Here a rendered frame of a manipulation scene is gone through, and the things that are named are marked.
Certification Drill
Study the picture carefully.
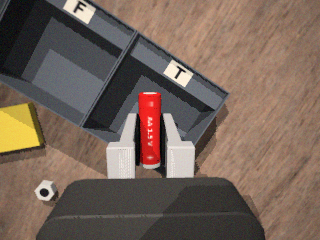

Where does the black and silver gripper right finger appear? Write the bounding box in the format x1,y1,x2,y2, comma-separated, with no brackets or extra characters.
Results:
160,113,195,178

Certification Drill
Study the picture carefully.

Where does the grey three-compartment bin rack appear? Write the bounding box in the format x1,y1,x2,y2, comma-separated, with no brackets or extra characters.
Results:
0,0,231,146

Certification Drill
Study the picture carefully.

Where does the white hex nut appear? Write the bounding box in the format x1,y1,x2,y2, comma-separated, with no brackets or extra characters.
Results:
35,180,57,201

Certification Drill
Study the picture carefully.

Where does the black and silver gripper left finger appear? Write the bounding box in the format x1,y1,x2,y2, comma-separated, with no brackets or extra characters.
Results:
106,114,140,179

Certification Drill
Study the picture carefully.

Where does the red aa battery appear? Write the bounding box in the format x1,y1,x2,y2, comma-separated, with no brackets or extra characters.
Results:
138,92,161,169

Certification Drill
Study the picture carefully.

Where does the yellow sticky note pad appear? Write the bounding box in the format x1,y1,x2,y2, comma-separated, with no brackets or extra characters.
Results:
0,102,44,152

